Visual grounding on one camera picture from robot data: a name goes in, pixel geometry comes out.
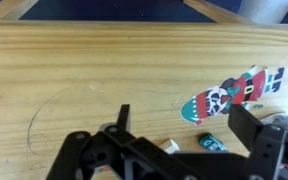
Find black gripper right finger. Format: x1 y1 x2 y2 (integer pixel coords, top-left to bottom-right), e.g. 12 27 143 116
228 104 287 180

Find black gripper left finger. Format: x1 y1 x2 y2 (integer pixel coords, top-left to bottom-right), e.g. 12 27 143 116
45 104 142 180

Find small snack packet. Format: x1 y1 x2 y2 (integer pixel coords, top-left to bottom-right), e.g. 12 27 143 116
179 65 286 127

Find dark blue rug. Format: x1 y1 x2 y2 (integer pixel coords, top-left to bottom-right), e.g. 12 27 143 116
0 0 288 24

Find small wooden block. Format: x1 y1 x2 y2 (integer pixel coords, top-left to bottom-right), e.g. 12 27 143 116
158 138 181 155

